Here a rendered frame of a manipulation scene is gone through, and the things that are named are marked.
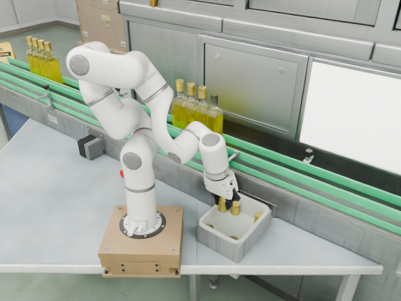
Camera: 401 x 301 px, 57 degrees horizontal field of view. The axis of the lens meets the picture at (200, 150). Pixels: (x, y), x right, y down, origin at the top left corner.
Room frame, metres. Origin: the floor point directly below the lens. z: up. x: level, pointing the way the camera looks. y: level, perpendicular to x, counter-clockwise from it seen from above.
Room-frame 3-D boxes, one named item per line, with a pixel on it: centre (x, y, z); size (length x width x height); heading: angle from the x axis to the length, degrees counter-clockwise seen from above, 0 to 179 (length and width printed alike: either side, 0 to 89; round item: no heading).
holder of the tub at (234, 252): (0.98, -0.14, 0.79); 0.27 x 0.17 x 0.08; 143
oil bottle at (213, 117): (1.29, -0.05, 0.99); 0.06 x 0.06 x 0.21; 52
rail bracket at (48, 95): (1.71, 0.79, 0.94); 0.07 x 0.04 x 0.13; 143
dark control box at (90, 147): (1.48, 0.52, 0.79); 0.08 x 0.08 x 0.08; 53
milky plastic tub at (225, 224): (0.96, -0.12, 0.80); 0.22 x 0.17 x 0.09; 143
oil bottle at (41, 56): (1.97, 0.85, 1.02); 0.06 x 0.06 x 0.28; 53
